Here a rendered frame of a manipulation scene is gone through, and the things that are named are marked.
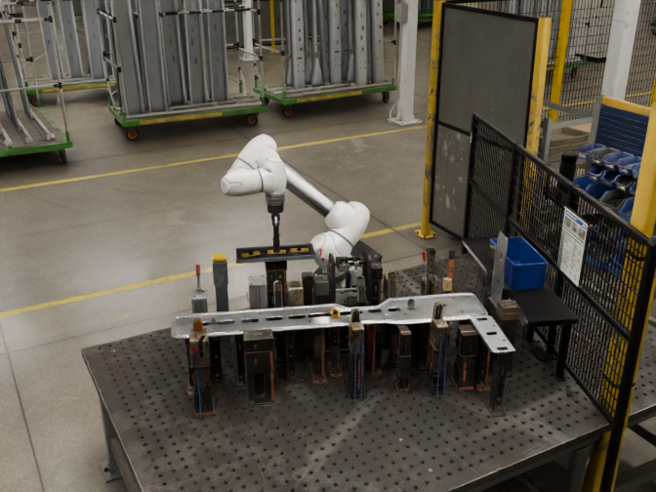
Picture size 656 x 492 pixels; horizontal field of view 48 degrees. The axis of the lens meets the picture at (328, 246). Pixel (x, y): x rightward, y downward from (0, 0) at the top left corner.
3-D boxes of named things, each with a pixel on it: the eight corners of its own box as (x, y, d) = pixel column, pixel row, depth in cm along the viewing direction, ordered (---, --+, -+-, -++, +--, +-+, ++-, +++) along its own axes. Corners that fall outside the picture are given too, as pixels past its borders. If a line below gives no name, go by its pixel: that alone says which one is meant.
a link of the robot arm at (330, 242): (322, 272, 397) (297, 250, 384) (342, 246, 400) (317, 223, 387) (340, 281, 384) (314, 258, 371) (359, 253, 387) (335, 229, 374)
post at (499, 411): (492, 417, 305) (499, 358, 293) (483, 401, 314) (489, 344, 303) (507, 416, 305) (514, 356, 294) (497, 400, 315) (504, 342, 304)
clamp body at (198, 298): (193, 370, 337) (187, 300, 322) (193, 356, 347) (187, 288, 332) (215, 368, 338) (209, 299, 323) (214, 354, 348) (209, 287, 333)
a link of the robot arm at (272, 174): (281, 185, 338) (254, 189, 333) (280, 153, 332) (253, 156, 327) (290, 193, 329) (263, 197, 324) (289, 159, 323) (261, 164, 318)
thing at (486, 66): (530, 292, 556) (565, 17, 474) (516, 296, 550) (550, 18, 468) (428, 230, 663) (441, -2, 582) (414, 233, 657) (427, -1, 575)
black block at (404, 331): (396, 395, 319) (399, 338, 307) (390, 382, 328) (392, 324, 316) (414, 394, 320) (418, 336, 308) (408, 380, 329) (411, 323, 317)
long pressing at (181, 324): (170, 344, 303) (170, 340, 302) (172, 316, 323) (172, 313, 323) (490, 317, 322) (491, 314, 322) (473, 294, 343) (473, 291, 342)
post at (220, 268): (217, 346, 355) (211, 264, 337) (217, 338, 362) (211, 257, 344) (232, 345, 356) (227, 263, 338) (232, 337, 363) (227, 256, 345)
